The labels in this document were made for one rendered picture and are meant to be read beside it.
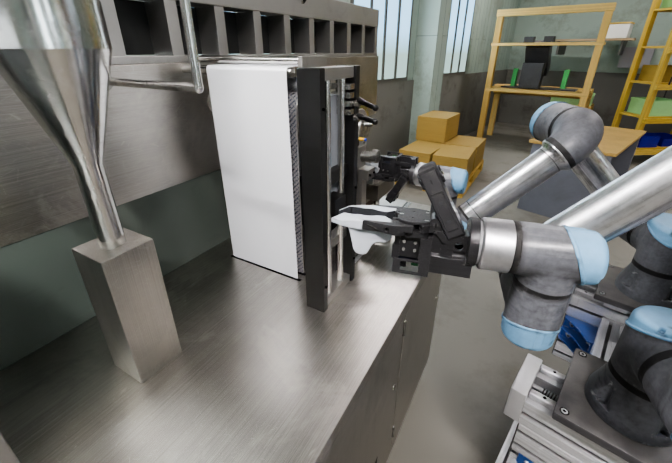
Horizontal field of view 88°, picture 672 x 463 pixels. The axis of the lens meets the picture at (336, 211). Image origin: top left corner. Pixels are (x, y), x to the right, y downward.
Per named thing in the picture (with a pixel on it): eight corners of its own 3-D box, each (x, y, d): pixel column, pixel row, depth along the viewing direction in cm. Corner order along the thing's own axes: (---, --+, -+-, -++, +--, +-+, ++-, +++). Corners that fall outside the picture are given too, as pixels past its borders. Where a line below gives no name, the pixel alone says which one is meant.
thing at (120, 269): (137, 401, 62) (10, 48, 38) (94, 369, 68) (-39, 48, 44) (200, 348, 73) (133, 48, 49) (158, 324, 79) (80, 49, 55)
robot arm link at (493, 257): (519, 230, 44) (508, 212, 52) (481, 225, 45) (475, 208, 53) (508, 282, 47) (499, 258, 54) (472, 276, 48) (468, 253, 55)
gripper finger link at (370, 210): (337, 238, 58) (390, 249, 55) (338, 204, 56) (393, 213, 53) (344, 232, 61) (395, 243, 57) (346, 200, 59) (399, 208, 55)
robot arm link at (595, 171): (641, 258, 105) (540, 130, 91) (609, 234, 118) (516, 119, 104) (682, 234, 100) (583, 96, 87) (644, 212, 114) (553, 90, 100)
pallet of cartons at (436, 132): (431, 158, 515) (437, 108, 485) (499, 173, 455) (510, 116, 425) (379, 181, 427) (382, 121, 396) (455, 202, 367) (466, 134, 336)
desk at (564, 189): (623, 193, 391) (646, 130, 361) (590, 230, 310) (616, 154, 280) (557, 178, 436) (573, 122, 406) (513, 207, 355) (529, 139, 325)
